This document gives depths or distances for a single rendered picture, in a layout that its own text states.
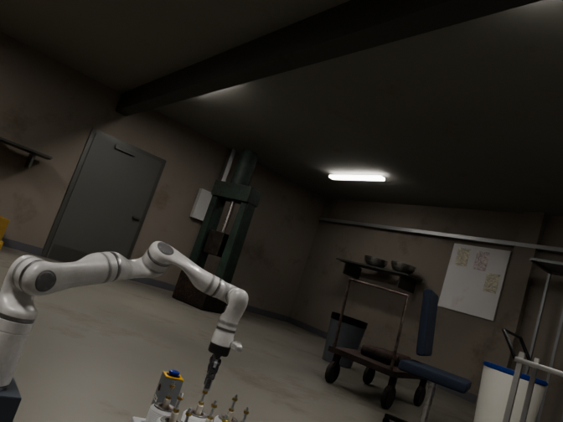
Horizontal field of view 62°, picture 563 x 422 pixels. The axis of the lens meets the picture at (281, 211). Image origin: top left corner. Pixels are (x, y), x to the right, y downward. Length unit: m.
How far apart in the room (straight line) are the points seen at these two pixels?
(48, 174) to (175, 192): 2.11
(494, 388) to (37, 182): 6.65
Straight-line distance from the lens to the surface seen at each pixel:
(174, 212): 8.65
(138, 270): 1.56
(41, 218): 8.04
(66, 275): 1.36
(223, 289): 1.65
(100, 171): 8.14
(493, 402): 4.73
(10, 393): 1.41
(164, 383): 1.86
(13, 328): 1.35
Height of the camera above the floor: 0.77
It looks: 8 degrees up
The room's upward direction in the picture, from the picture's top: 18 degrees clockwise
